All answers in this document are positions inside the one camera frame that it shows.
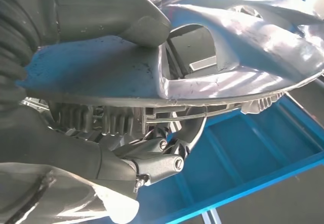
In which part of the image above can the blue metal shelf rack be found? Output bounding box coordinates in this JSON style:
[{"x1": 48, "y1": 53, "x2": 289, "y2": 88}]
[{"x1": 137, "y1": 0, "x2": 324, "y2": 224}]

